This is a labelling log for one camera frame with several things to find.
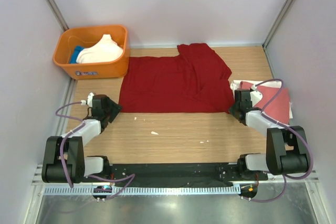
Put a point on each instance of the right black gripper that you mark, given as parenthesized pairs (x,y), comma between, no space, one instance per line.
(231,109)

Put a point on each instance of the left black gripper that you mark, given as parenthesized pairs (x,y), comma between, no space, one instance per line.
(115,109)

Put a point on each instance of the dark red t shirt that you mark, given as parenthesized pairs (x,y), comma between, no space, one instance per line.
(194,81)

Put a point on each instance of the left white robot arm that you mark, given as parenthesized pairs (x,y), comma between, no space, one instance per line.
(64,160)

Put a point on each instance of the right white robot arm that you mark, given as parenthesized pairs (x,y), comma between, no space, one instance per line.
(287,150)

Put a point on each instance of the folded pink t shirt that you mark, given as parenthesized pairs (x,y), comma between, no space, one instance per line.
(275,101)

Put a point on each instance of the white t shirt in bin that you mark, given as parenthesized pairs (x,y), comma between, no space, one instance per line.
(105,50)

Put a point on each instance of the blue t shirt in bin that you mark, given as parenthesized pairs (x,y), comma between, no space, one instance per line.
(75,54)

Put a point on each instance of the orange plastic bin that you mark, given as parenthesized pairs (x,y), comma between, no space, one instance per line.
(88,37)

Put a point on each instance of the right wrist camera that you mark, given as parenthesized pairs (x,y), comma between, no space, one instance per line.
(255,95)

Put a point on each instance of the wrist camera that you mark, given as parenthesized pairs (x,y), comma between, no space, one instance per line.
(255,95)
(89,100)

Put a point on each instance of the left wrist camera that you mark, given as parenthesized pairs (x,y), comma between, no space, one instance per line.
(89,100)

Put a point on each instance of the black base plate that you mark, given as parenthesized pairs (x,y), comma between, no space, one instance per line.
(183,175)

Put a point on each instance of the slotted cable duct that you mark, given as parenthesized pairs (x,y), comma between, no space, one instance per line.
(105,190)

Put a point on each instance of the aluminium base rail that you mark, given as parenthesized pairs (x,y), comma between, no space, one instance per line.
(313,177)

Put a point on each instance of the right aluminium frame post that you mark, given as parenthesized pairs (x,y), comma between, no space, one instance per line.
(279,19)

